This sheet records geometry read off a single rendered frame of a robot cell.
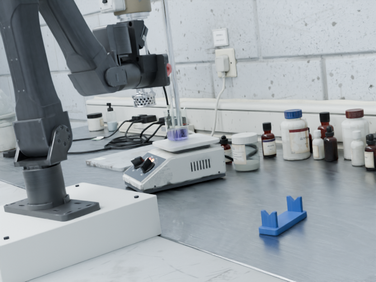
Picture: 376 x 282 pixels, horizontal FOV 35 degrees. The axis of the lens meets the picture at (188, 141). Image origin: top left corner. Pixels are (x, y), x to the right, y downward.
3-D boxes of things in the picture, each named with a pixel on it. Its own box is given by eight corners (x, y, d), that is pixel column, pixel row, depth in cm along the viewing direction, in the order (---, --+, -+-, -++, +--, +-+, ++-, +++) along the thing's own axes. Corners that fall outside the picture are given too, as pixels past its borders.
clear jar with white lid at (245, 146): (249, 164, 139) (245, 131, 138) (266, 167, 134) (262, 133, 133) (229, 170, 136) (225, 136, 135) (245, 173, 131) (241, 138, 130)
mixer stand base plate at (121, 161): (120, 171, 149) (120, 167, 149) (84, 164, 165) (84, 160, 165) (212, 147, 166) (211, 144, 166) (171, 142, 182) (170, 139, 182)
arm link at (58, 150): (30, 126, 101) (4, 133, 96) (68, 122, 96) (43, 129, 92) (37, 162, 102) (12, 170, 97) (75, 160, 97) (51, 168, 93)
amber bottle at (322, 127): (318, 154, 142) (314, 114, 140) (320, 150, 145) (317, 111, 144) (334, 153, 140) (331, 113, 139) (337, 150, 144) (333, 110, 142)
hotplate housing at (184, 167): (142, 196, 122) (137, 159, 121) (123, 185, 134) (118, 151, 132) (236, 175, 130) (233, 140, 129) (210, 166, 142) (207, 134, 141)
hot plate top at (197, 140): (170, 152, 124) (170, 147, 124) (151, 145, 135) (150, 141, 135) (221, 142, 129) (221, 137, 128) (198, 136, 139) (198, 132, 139)
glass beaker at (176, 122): (176, 145, 128) (172, 108, 127) (161, 144, 132) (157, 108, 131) (197, 140, 132) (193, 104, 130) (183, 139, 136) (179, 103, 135)
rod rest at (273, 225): (277, 236, 89) (275, 213, 89) (258, 234, 91) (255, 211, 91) (308, 216, 97) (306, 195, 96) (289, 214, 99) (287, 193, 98)
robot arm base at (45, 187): (29, 157, 106) (-7, 167, 101) (93, 159, 91) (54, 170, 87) (37, 200, 107) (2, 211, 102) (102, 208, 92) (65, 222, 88)
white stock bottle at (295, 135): (278, 159, 141) (273, 112, 139) (294, 154, 145) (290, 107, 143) (299, 161, 136) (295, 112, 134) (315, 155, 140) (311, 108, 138)
